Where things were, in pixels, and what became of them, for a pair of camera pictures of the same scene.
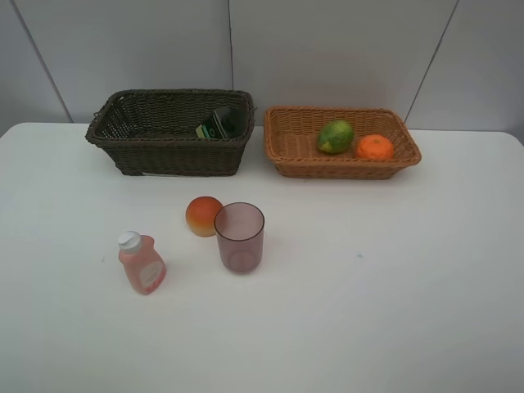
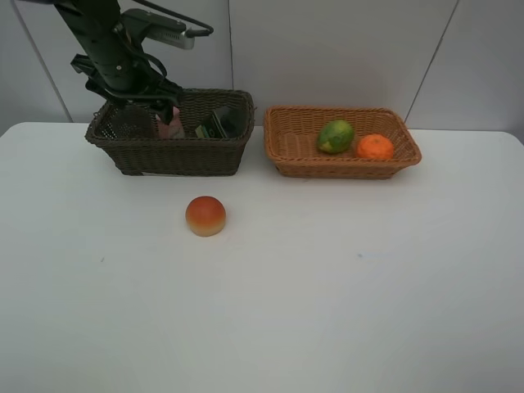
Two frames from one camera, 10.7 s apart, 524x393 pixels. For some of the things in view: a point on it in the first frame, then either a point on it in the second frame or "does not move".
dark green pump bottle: [226, 122] does not move
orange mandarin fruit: [375, 146] does not move
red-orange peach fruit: [200, 215] does not move
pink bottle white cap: [144, 266] to [174, 129]
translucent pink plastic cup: [239, 228] to [133, 121]
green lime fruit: [336, 137] does not move
